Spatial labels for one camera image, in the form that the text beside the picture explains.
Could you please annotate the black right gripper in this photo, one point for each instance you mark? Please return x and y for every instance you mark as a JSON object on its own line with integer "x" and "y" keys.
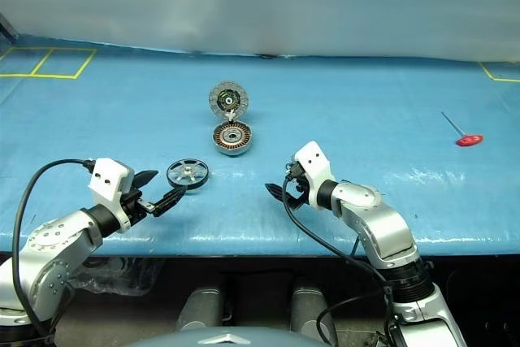
{"x": 300, "y": 188}

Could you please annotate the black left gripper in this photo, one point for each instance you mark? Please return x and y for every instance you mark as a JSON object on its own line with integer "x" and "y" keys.
{"x": 131, "y": 205}

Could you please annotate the silver motor stator housing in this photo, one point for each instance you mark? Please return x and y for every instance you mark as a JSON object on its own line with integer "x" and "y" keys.
{"x": 231, "y": 148}

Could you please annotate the motor stator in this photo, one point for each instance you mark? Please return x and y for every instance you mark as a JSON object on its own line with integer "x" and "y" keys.
{"x": 219, "y": 93}

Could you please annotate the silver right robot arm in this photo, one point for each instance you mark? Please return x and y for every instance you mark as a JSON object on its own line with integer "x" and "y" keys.
{"x": 382, "y": 225}

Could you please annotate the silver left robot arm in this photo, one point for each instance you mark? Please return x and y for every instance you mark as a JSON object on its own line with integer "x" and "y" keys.
{"x": 57, "y": 237}

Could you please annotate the clear plastic bag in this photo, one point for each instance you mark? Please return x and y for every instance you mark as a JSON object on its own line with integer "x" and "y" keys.
{"x": 118, "y": 278}

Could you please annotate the grey rounded shape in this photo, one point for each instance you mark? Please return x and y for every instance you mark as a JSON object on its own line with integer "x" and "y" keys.
{"x": 310, "y": 306}
{"x": 199, "y": 308}

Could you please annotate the blue table cover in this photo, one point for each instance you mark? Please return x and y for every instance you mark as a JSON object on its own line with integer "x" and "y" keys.
{"x": 345, "y": 91}

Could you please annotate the grey robot torso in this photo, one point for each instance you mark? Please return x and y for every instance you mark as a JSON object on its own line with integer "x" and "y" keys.
{"x": 227, "y": 339}

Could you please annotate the white backdrop sheet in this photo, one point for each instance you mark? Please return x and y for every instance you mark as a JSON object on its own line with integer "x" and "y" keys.
{"x": 260, "y": 1}

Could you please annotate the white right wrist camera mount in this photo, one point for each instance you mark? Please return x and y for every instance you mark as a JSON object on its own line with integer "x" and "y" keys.
{"x": 313, "y": 160}

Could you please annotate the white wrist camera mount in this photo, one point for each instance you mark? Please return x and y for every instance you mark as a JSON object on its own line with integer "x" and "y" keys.
{"x": 107, "y": 176}
{"x": 313, "y": 160}

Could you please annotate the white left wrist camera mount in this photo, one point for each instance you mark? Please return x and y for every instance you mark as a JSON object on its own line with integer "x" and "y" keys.
{"x": 107, "y": 176}

